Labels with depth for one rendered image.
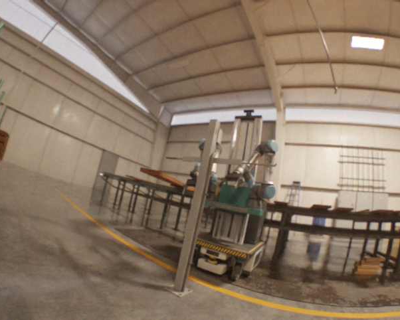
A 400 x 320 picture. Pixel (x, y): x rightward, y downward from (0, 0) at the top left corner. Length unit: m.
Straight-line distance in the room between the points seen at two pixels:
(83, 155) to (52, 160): 1.64
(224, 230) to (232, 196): 0.39
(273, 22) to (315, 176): 6.59
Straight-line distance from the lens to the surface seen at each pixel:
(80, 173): 9.60
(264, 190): 1.63
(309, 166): 8.99
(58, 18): 10.85
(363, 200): 8.58
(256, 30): 6.40
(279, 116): 8.60
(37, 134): 9.06
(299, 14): 7.04
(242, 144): 2.15
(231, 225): 2.02
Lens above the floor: 0.69
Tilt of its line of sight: 13 degrees up
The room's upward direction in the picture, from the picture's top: 12 degrees clockwise
